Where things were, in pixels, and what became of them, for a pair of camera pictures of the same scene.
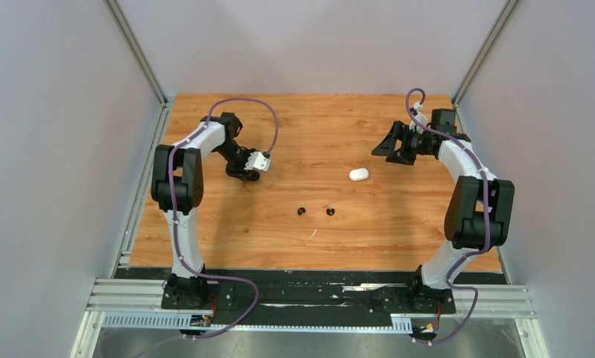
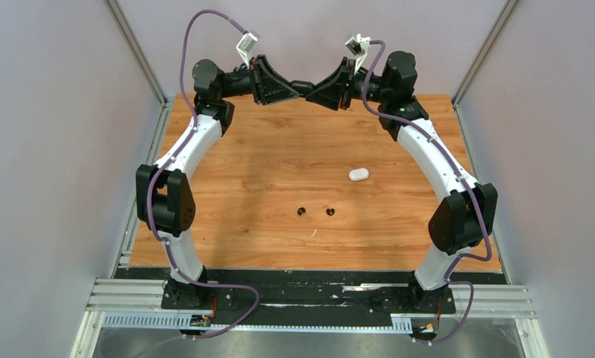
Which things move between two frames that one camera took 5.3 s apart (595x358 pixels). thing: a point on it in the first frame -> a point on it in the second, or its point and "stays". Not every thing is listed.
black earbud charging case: x=253 y=175 -> x=302 y=87
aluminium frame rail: x=148 y=294 stays
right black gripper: x=401 y=132 -> x=333 y=89
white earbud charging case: x=359 y=174 stays
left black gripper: x=238 y=171 -> x=268 y=87
